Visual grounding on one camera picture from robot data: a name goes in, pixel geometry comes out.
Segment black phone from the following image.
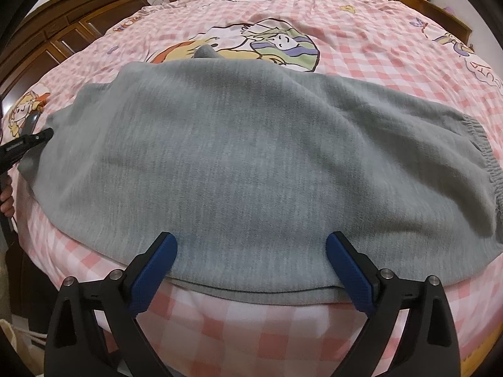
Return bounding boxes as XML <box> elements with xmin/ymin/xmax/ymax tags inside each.
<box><xmin>21</xmin><ymin>111</ymin><xmax>41</xmax><ymax>137</ymax></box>

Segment person's left hand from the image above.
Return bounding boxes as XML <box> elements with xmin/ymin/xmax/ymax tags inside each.
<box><xmin>0</xmin><ymin>181</ymin><xmax>15</xmax><ymax>217</ymax></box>

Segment pink checked printed blanket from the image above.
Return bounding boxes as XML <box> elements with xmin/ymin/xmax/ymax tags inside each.
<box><xmin>0</xmin><ymin>0</ymin><xmax>503</xmax><ymax>377</ymax></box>

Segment dark wooden wardrobe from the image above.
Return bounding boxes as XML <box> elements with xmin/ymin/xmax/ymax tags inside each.
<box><xmin>0</xmin><ymin>0</ymin><xmax>148</xmax><ymax>99</ymax></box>

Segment white bag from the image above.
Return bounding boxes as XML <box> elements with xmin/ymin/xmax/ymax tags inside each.
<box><xmin>0</xmin><ymin>317</ymin><xmax>45</xmax><ymax>377</ymax></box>

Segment grey pants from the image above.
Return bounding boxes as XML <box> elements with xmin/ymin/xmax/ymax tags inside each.
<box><xmin>18</xmin><ymin>45</ymin><xmax>503</xmax><ymax>306</ymax></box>

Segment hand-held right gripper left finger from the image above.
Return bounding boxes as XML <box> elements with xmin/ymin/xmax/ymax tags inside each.
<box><xmin>45</xmin><ymin>232</ymin><xmax>177</xmax><ymax>377</ymax></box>

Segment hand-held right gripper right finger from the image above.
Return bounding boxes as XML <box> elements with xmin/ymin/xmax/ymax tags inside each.
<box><xmin>325</xmin><ymin>231</ymin><xmax>460</xmax><ymax>377</ymax></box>

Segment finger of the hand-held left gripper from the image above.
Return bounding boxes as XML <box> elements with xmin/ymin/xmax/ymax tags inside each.
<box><xmin>18</xmin><ymin>127</ymin><xmax>54</xmax><ymax>156</ymax></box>

